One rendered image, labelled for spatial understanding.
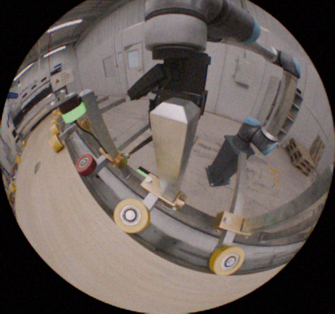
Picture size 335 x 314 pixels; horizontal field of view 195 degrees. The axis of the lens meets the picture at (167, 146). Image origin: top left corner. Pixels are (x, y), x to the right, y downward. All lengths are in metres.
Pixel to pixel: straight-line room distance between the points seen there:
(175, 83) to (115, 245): 0.32
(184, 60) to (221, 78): 2.64
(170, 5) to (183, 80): 0.11
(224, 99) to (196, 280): 2.90
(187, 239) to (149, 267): 0.31
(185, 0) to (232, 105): 2.82
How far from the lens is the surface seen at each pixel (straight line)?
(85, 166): 0.37
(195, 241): 0.53
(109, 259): 0.28
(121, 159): 0.36
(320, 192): 0.21
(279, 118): 0.76
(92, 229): 0.29
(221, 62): 2.78
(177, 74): 0.16
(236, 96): 2.85
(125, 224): 0.24
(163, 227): 0.51
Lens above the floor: 1.13
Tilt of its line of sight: 46 degrees down
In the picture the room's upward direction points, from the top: straight up
